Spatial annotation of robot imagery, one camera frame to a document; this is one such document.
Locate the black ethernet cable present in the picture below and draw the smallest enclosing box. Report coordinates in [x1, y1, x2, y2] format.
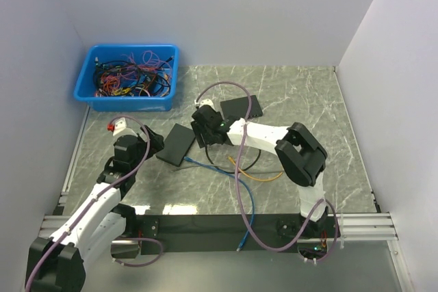
[204, 144, 261, 174]

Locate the black network switch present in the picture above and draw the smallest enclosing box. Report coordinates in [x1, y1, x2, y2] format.
[220, 95, 263, 119]
[156, 124, 195, 167]

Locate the blue ethernet cable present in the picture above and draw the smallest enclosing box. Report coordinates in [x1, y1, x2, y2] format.
[183, 156, 255, 252]

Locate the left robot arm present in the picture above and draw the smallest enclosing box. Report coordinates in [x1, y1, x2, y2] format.
[25, 118, 164, 291]

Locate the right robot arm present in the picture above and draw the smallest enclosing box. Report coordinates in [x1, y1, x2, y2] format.
[191, 105, 328, 238]

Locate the blue plastic bin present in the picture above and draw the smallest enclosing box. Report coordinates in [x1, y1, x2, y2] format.
[74, 44, 179, 112]

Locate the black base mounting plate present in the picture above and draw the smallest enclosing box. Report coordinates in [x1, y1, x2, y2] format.
[97, 213, 343, 256]

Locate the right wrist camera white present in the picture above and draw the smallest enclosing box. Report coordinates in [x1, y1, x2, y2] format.
[194, 98, 215, 109]

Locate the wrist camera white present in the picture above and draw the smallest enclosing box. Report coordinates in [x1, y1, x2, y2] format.
[107, 117, 133, 137]
[194, 98, 215, 109]

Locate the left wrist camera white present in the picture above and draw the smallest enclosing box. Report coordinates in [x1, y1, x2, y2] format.
[107, 117, 133, 137]

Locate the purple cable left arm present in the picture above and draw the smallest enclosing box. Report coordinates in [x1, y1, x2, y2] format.
[24, 116, 165, 292]

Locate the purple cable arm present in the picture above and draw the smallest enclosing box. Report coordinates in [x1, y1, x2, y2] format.
[24, 116, 165, 292]
[196, 81, 339, 263]

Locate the orange ethernet cable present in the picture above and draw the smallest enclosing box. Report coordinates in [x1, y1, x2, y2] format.
[227, 156, 285, 183]

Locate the tangled coloured cables bundle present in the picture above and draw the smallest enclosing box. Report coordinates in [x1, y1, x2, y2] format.
[92, 50, 175, 98]

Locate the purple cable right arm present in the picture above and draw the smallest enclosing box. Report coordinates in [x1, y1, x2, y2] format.
[196, 81, 339, 263]

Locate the aluminium rail frame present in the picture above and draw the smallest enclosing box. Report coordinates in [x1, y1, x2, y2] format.
[37, 66, 411, 292]

